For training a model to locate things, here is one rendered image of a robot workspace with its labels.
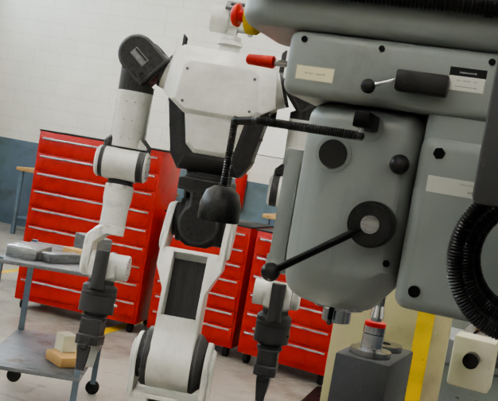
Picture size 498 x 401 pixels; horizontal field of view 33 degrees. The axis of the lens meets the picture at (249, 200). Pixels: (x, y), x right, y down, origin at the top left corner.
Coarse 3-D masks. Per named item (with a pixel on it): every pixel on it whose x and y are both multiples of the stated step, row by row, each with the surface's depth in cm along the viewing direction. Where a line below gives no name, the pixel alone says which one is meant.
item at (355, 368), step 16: (352, 352) 183; (368, 352) 180; (384, 352) 183; (400, 352) 192; (336, 368) 181; (352, 368) 180; (368, 368) 178; (384, 368) 177; (400, 368) 187; (336, 384) 181; (352, 384) 180; (368, 384) 178; (384, 384) 177; (400, 384) 190; (336, 400) 181; (352, 400) 180; (368, 400) 178; (384, 400) 178; (400, 400) 193
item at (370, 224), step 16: (368, 208) 125; (384, 208) 125; (352, 224) 126; (368, 224) 125; (384, 224) 124; (336, 240) 126; (368, 240) 125; (384, 240) 125; (304, 256) 128; (272, 272) 129
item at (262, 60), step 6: (252, 54) 154; (258, 54) 154; (246, 60) 155; (252, 60) 154; (258, 60) 153; (264, 60) 153; (270, 60) 152; (276, 60) 153; (282, 60) 153; (264, 66) 154; (270, 66) 153; (282, 66) 153
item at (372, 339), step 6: (366, 330) 183; (372, 330) 182; (378, 330) 182; (384, 330) 183; (366, 336) 183; (372, 336) 182; (378, 336) 182; (366, 342) 183; (372, 342) 182; (378, 342) 182; (366, 348) 183; (372, 348) 182; (378, 348) 182
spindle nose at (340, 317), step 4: (324, 308) 139; (324, 312) 139; (328, 312) 138; (336, 312) 137; (340, 312) 137; (344, 312) 137; (324, 316) 139; (336, 316) 137; (340, 316) 137; (344, 316) 138; (348, 316) 138; (324, 320) 139; (332, 320) 137; (336, 320) 137; (340, 320) 137; (344, 320) 138; (348, 320) 138; (340, 324) 138; (344, 324) 138
